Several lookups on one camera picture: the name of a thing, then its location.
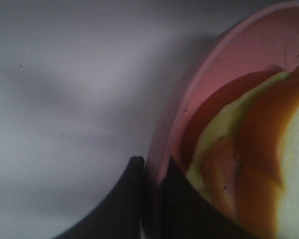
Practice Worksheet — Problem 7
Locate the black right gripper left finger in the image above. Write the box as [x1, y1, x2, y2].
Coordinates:
[56, 156, 144, 239]

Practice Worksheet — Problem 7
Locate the white bread sandwich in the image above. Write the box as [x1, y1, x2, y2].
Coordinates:
[180, 65, 299, 239]

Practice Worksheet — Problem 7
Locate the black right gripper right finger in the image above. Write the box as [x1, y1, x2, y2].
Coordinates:
[161, 157, 255, 239]

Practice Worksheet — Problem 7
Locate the pink round plate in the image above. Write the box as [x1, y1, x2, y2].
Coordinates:
[142, 1, 299, 239]

